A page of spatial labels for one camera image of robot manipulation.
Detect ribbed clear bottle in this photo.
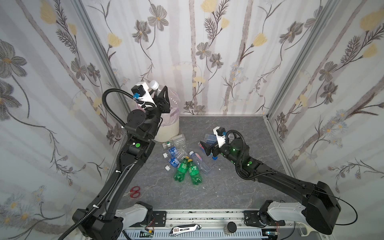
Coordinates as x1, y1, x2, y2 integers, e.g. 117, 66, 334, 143
149, 80, 181, 117

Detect tall clear blue bottle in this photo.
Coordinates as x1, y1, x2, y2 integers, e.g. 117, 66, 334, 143
189, 151, 211, 175

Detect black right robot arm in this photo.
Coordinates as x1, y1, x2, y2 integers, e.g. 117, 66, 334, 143
200, 127, 342, 235

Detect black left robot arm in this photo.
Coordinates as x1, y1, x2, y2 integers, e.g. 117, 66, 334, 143
59, 84, 171, 240

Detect cream bin with pink liner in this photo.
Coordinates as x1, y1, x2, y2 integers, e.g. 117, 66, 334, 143
149, 89, 181, 142

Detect pink label blue bottle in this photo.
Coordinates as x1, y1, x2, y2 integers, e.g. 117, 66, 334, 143
198, 143, 218, 160

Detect square clear blue cap bottle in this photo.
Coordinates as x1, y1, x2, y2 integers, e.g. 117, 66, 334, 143
204, 134, 217, 145

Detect clear bottle white cap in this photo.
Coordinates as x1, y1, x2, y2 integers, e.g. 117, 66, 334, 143
162, 134, 187, 149

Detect green soda bottle right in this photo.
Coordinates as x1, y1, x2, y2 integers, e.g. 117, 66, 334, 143
188, 159, 202, 185

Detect green soda bottle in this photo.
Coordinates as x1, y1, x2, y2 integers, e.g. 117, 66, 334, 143
188, 159, 202, 185
174, 157, 189, 182

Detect green soda bottle left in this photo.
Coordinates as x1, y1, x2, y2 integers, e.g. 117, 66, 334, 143
174, 157, 189, 182

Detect clear bottle blue label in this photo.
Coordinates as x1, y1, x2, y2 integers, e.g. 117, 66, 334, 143
163, 147, 188, 160

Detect small blue label bottle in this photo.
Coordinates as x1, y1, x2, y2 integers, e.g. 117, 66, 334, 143
165, 158, 180, 171

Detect red scissors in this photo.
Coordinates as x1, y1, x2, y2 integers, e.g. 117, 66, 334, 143
129, 186, 141, 199

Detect silver adjustable wrench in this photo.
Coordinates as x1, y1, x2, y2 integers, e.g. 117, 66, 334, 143
170, 224, 202, 237

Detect white vegetable peeler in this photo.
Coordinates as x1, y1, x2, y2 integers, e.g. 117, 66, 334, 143
296, 222, 313, 237

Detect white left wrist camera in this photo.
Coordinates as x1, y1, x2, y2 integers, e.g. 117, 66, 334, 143
131, 82, 156, 108

